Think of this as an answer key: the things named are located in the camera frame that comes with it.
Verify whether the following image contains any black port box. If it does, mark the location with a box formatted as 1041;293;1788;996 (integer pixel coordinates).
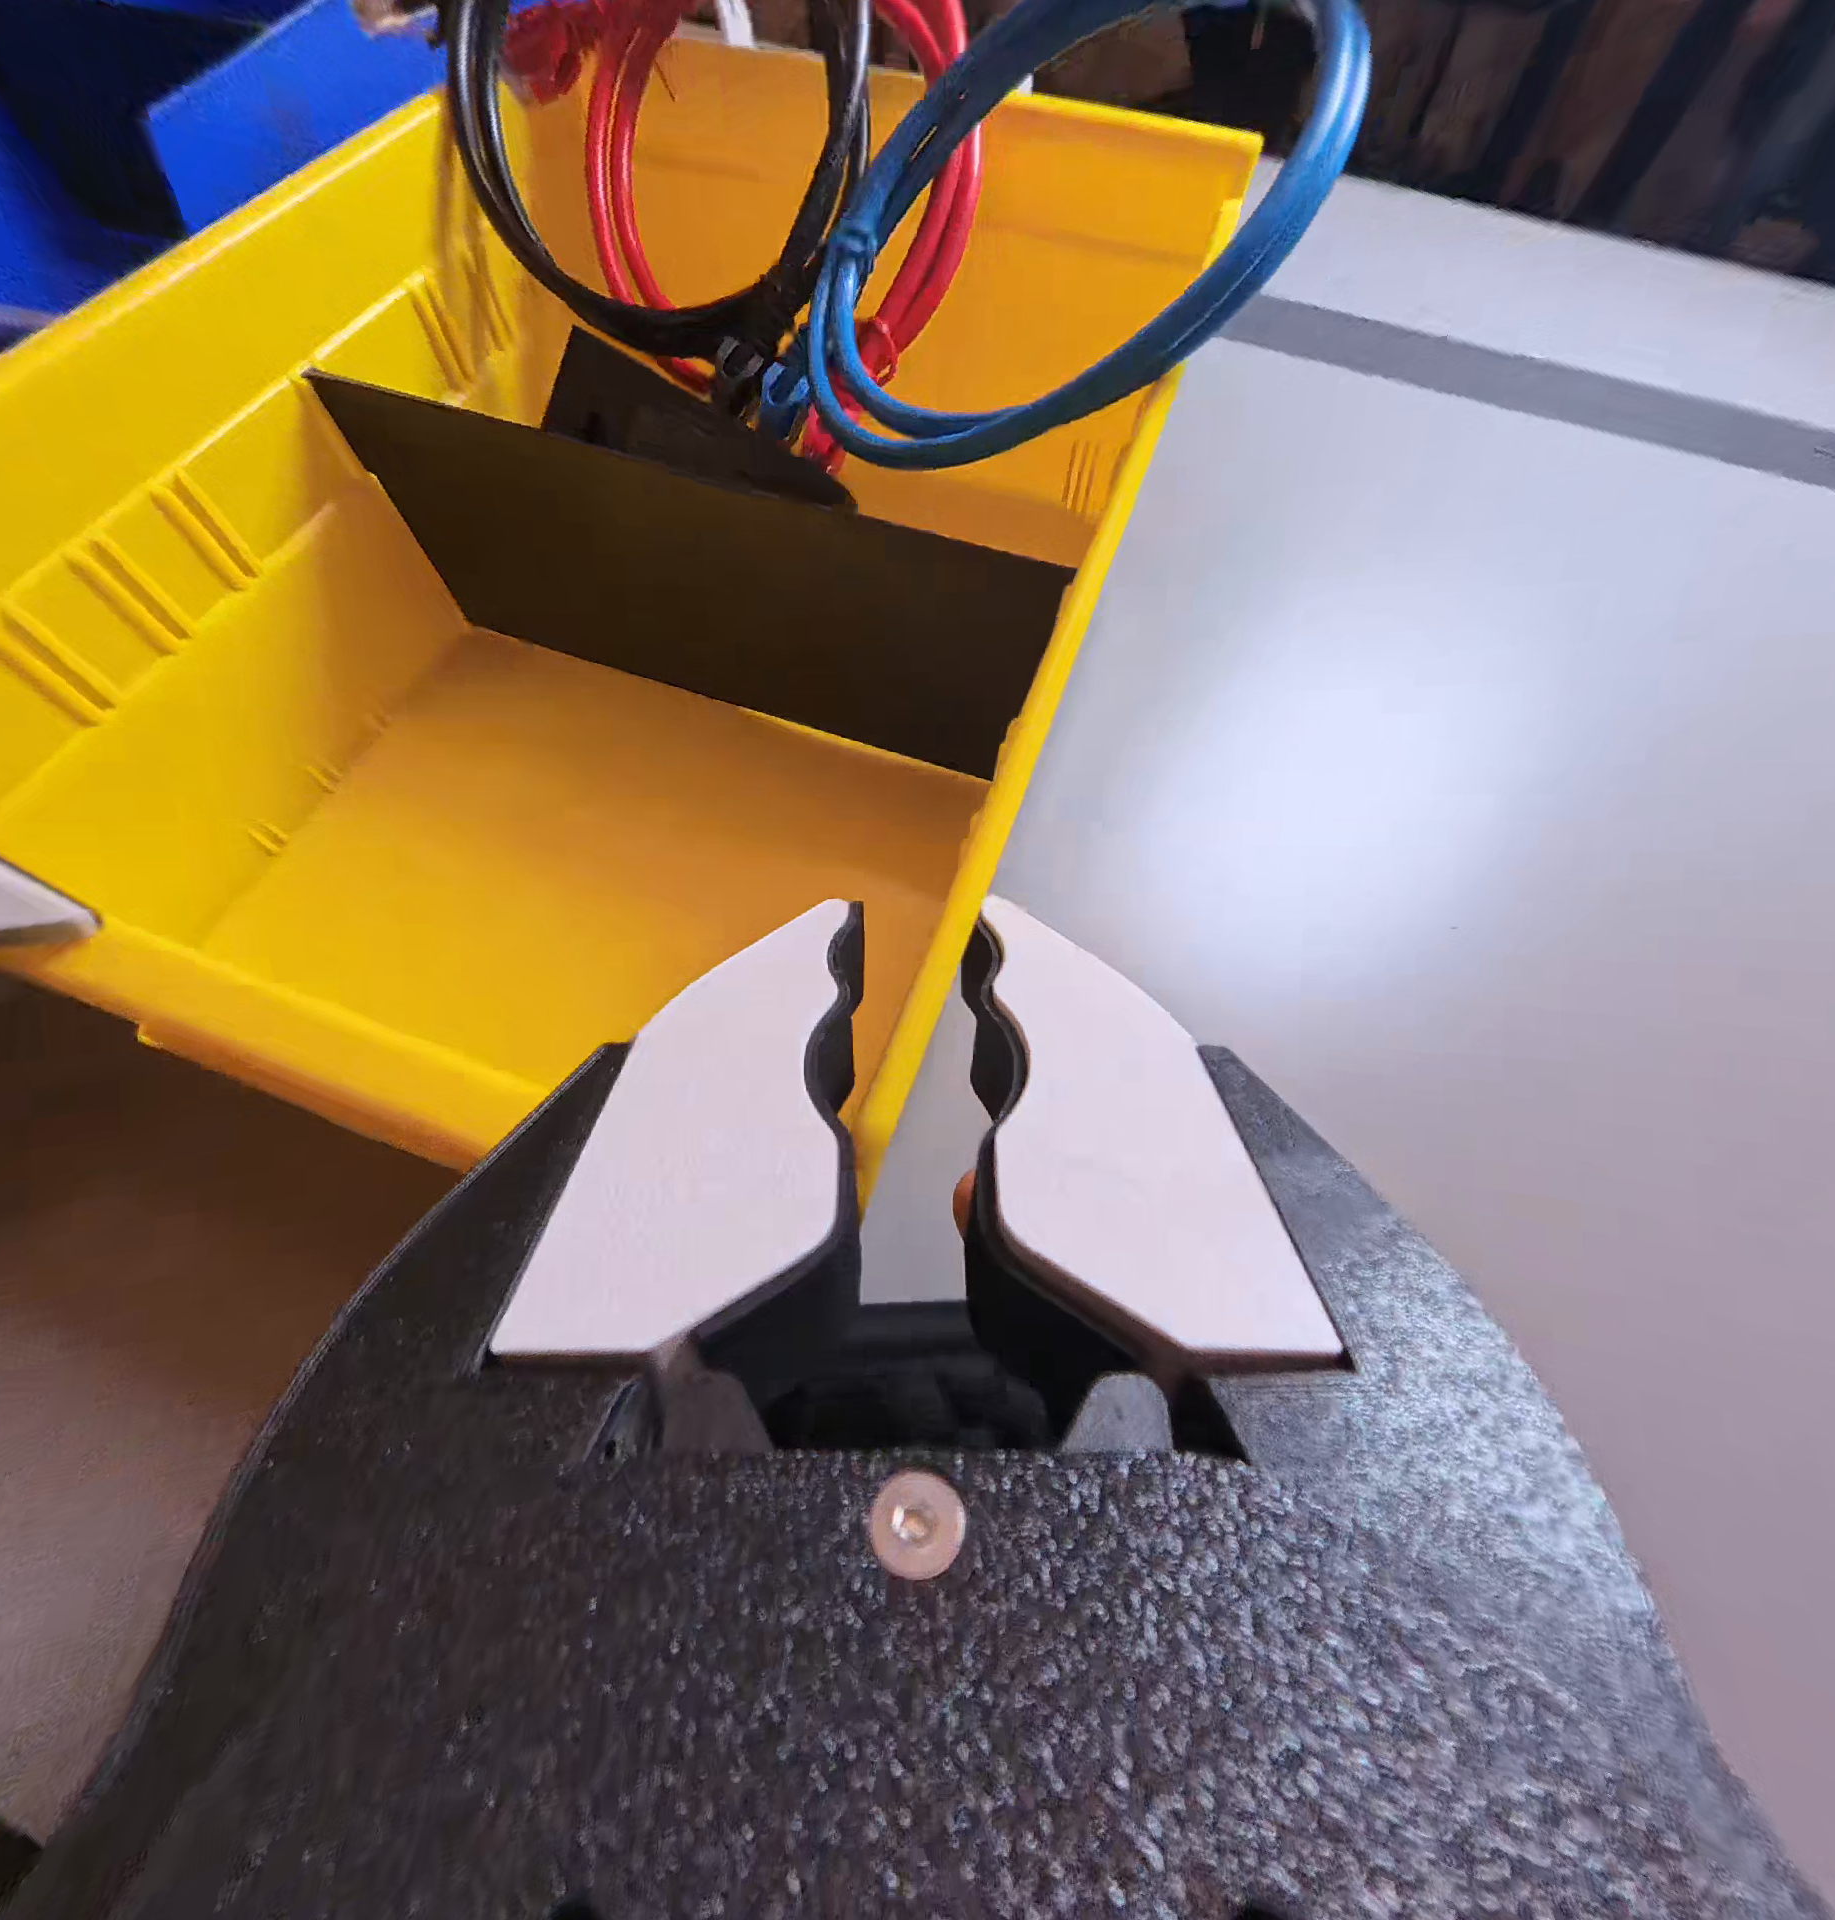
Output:
538;327;862;514

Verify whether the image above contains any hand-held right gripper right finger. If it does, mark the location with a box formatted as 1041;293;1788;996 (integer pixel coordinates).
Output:
957;898;1347;1458

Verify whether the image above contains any black bin divider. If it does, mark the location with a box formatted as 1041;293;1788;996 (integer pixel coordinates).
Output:
303;373;1077;785

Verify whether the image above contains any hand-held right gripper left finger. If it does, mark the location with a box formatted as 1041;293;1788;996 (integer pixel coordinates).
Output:
486;898;867;1455

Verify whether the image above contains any red cable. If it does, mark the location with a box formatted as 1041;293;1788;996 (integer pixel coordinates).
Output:
503;0;988;470

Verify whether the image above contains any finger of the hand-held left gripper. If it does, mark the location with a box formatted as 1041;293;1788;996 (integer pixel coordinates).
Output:
0;838;104;956

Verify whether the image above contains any blue ethernet cable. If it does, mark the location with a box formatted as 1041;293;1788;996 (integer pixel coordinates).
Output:
766;0;1376;476

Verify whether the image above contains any yellow plastic bin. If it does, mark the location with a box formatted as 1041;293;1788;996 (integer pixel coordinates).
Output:
0;30;1265;1210

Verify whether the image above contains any blue plastic bin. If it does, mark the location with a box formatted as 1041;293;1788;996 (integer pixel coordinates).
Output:
144;0;456;237
0;0;258;379

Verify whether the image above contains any black cable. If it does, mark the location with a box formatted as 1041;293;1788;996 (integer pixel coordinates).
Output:
443;0;877;394

